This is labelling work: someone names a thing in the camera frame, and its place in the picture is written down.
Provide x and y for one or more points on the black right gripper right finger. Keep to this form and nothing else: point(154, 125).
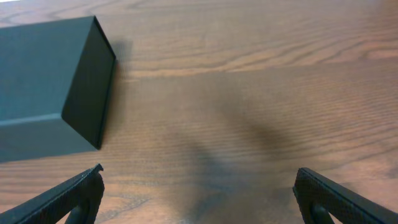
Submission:
point(320, 199)

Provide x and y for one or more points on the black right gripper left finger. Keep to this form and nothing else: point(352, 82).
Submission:
point(78, 199)

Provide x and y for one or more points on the black gift box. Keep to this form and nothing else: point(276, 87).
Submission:
point(55, 84)

